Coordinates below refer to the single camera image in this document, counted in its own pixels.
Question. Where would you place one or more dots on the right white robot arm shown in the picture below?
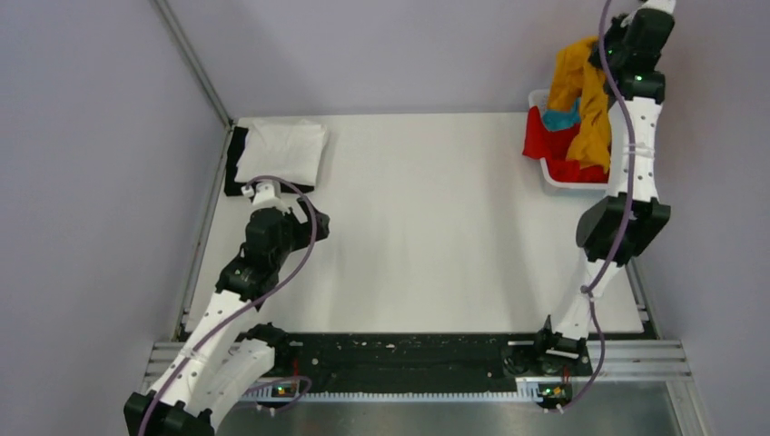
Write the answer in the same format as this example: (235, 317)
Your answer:
(621, 225)

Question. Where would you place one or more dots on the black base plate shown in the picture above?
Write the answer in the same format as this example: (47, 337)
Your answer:
(429, 363)

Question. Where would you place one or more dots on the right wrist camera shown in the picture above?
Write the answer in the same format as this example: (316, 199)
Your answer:
(665, 6)

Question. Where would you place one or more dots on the folded black t shirt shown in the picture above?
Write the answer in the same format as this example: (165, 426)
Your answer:
(234, 152)

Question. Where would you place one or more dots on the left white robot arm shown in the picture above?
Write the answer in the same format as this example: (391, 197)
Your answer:
(206, 378)

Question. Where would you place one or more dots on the teal t shirt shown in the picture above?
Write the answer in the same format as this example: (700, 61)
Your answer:
(554, 120)

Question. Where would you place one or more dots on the yellow t shirt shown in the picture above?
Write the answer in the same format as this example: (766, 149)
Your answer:
(578, 83)

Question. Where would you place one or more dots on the aluminium frame rail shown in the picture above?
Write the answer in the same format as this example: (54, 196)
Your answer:
(621, 361)

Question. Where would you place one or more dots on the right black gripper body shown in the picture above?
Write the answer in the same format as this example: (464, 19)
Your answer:
(613, 52)

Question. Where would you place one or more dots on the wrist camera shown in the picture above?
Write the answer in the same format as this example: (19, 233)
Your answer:
(264, 195)
(665, 6)

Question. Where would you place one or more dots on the folded white t shirt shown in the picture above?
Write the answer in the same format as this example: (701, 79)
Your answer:
(289, 150)

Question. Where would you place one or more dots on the red t shirt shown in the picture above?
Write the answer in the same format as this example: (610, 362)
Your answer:
(552, 148)

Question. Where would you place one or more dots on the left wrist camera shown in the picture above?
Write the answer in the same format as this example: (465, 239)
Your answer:
(264, 195)

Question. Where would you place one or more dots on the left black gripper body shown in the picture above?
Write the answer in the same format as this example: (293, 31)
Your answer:
(297, 235)

